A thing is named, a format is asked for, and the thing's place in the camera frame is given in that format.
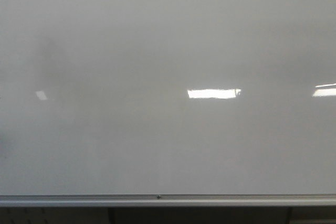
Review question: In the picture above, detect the white whiteboard with aluminium frame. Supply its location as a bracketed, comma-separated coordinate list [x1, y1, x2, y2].
[1, 0, 335, 207]

